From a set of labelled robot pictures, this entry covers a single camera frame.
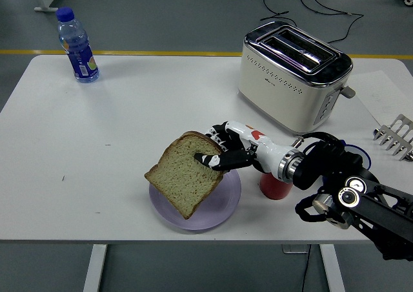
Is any white paper sheet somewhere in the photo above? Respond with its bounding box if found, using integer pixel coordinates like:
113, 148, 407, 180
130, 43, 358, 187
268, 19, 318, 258
348, 69, 413, 125

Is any lilac round plate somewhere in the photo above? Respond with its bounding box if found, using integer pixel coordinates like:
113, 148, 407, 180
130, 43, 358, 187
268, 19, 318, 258
148, 167, 242, 231

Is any long black floor cable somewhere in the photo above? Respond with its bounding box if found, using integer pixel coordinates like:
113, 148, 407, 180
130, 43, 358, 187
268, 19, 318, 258
285, 0, 365, 44

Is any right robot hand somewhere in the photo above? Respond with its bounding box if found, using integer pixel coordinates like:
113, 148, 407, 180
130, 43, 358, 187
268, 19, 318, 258
193, 120, 293, 180

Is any red mug white inside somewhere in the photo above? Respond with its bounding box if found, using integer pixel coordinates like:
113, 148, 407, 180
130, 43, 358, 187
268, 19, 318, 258
257, 171, 293, 200

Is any grey under-table bracket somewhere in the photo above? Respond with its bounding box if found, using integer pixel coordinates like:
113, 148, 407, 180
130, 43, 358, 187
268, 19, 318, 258
282, 244, 311, 255

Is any metal toast rack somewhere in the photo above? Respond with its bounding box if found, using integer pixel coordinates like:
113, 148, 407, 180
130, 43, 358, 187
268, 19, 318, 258
373, 113, 413, 162

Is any slice of brown-crust bread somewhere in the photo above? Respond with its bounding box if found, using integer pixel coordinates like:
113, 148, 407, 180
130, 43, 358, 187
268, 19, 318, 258
144, 130, 228, 220

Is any black cable under table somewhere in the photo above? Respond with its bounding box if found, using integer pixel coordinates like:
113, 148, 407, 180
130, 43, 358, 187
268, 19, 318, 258
299, 245, 311, 292

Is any blue-capped plastic water bottle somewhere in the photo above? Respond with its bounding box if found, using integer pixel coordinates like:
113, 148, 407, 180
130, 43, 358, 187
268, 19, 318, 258
55, 6, 101, 84

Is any cream and chrome toaster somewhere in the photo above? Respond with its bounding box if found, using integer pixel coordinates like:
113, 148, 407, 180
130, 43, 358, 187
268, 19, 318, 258
237, 20, 357, 138

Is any white table leg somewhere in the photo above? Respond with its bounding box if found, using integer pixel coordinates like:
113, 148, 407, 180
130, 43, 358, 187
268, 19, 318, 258
83, 244, 108, 292
319, 244, 346, 292

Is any short black floor cable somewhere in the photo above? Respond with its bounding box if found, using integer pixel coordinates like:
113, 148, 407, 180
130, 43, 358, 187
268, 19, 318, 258
260, 0, 298, 26

